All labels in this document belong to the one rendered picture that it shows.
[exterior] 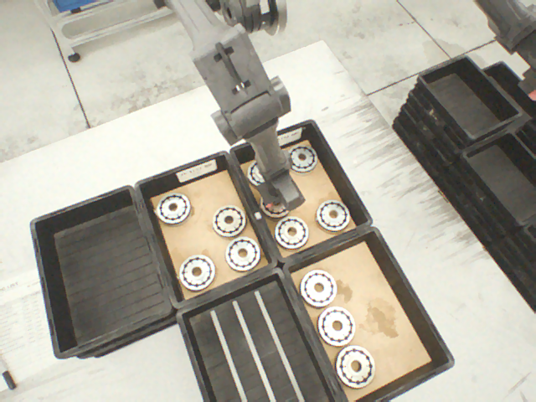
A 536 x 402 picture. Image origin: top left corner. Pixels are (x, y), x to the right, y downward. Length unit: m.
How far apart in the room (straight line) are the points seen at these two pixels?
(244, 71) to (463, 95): 1.68
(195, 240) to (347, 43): 2.06
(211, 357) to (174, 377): 0.19
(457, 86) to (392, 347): 1.40
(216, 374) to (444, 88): 1.66
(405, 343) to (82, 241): 0.99
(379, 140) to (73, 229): 1.13
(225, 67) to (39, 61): 2.62
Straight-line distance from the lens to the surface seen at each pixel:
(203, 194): 1.18
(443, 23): 3.22
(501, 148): 2.13
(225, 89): 0.49
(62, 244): 1.26
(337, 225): 1.12
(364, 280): 1.12
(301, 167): 1.18
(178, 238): 1.14
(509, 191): 2.03
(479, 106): 2.07
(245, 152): 1.17
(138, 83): 2.65
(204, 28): 0.53
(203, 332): 1.08
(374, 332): 1.11
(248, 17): 1.15
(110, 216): 1.24
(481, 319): 1.39
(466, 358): 1.35
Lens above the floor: 1.89
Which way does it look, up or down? 67 degrees down
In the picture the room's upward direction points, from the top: 2 degrees clockwise
